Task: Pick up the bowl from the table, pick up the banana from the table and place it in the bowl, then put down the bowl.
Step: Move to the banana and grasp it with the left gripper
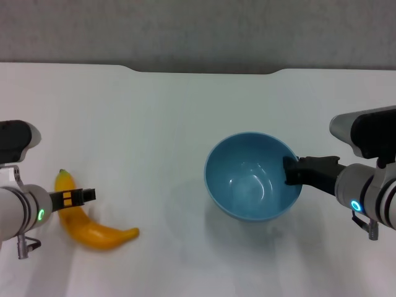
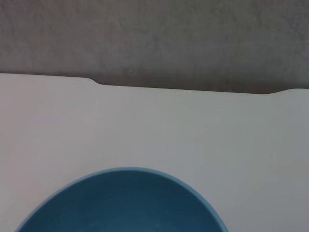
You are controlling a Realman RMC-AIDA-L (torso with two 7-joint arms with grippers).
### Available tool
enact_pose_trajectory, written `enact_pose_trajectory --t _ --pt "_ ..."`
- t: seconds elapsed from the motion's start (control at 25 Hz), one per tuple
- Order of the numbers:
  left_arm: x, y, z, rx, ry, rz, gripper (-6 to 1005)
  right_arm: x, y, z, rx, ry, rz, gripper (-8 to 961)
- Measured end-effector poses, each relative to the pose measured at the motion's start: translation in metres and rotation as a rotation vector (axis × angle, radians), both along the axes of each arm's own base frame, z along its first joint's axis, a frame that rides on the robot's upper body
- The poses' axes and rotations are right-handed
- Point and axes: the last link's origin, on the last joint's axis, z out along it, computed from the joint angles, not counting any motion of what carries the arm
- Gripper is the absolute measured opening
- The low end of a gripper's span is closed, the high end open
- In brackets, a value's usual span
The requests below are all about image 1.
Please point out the yellow banana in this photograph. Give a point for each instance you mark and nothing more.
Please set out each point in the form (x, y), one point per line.
(92, 235)

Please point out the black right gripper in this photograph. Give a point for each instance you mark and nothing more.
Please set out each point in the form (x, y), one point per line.
(328, 181)

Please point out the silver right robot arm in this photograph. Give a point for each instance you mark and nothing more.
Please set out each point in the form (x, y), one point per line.
(371, 198)

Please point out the blue plastic bowl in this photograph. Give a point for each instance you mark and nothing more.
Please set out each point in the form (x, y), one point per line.
(247, 185)

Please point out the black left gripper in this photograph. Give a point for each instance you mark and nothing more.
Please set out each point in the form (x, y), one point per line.
(55, 201)

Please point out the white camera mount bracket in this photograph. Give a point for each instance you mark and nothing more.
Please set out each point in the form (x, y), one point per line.
(12, 173)

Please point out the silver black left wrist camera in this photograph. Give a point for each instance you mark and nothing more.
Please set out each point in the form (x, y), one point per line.
(15, 139)

